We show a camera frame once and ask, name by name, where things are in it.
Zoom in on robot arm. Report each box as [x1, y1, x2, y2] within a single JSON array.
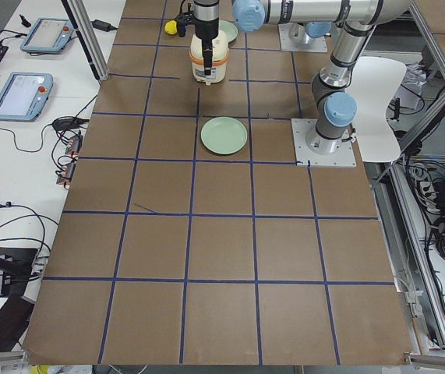
[[306, 1, 411, 155], [175, 0, 411, 89]]

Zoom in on white rice cooker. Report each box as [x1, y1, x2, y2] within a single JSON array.
[[189, 30, 231, 85]]

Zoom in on black power adapter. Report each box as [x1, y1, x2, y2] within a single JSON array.
[[91, 19, 117, 32]]

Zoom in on black cable bundle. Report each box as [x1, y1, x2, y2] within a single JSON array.
[[404, 163, 445, 273]]

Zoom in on orange rice cooker handle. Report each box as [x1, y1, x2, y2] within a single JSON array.
[[189, 52, 231, 70]]

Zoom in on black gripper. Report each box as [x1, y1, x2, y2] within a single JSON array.
[[176, 12, 219, 76]]

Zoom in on aluminium frame post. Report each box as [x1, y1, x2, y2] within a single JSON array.
[[62, 0, 110, 82]]

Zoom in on usb hub with cables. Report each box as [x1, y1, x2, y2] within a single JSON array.
[[51, 116, 90, 189]]

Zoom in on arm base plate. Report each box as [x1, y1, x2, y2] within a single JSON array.
[[278, 22, 332, 53], [291, 118, 356, 168]]

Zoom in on teach pendant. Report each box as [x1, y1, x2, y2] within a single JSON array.
[[20, 18, 74, 54], [0, 72, 54, 122]]

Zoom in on green plate near arm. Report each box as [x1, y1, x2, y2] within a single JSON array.
[[219, 19, 238, 43], [201, 117, 248, 155]]

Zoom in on white chair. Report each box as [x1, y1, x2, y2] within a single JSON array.
[[346, 56, 406, 163]]

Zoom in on upper teach pendant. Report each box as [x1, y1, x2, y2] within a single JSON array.
[[20, 18, 74, 54]]

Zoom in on lower teach pendant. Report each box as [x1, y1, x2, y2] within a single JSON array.
[[0, 72, 54, 122]]

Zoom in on yellow toy bell pepper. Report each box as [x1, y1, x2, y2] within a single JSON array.
[[164, 20, 178, 36]]

